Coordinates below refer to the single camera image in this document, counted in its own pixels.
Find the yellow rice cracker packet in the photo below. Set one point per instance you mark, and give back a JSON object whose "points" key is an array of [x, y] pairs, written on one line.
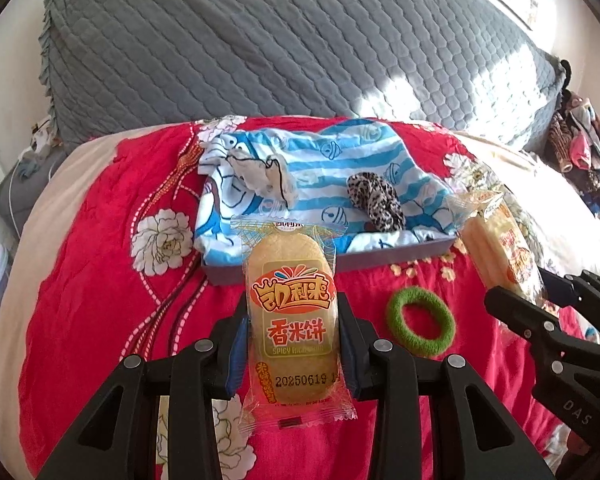
{"points": [[290, 310]]}

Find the green fuzzy scrunchie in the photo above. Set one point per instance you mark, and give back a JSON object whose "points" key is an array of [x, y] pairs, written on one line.
{"points": [[393, 322]]}

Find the beige scrunchie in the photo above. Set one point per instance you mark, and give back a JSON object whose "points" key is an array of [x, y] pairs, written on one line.
{"points": [[260, 175]]}

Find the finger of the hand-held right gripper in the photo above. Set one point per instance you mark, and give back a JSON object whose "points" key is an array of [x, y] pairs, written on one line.
{"points": [[560, 287], [520, 310]]}

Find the pile of patterned clothes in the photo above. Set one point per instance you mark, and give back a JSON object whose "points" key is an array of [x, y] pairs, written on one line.
{"points": [[585, 150]]}

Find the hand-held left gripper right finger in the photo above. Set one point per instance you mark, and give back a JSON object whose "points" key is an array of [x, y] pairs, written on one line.
{"points": [[347, 360]]}

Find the grey bedside stool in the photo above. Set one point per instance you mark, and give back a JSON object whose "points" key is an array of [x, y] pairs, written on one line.
{"points": [[35, 185]]}

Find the grey quilted blanket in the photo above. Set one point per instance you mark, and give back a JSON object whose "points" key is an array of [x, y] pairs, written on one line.
{"points": [[255, 45]]}

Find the grey tray with blue cloth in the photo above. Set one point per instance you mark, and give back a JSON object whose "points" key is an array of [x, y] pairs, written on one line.
{"points": [[330, 170]]}

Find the red floral bedsheet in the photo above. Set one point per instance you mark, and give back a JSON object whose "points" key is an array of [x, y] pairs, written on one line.
{"points": [[105, 285]]}

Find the leopard print scrunchie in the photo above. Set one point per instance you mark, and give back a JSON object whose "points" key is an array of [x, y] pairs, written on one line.
{"points": [[375, 200]]}

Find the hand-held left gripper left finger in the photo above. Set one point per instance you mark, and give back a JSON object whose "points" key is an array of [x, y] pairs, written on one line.
{"points": [[237, 355]]}

